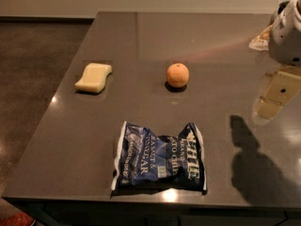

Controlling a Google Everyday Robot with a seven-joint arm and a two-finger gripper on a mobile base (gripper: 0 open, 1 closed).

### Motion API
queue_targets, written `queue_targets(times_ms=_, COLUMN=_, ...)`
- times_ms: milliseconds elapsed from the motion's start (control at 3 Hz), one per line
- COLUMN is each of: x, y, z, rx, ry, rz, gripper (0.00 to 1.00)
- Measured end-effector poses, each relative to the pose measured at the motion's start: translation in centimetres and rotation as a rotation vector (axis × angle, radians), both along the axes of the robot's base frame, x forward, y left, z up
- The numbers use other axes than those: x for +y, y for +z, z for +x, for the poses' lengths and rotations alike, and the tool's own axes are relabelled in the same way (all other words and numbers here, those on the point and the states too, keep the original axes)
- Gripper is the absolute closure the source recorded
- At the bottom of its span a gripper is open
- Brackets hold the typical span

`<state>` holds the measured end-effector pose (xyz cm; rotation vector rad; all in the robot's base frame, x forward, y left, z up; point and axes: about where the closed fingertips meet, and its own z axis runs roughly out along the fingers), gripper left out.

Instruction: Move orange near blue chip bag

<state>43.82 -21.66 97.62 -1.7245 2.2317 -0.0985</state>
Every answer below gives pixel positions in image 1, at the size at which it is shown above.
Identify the red object on floor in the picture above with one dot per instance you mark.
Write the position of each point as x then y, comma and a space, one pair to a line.
19, 219

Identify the yellow sponge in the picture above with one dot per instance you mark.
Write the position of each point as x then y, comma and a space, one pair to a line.
93, 79

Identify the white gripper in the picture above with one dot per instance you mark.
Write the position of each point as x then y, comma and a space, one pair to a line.
287, 40

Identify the orange fruit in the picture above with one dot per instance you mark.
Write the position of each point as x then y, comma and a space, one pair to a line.
177, 75

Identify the blue chip bag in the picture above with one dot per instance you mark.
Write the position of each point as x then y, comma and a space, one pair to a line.
146, 160

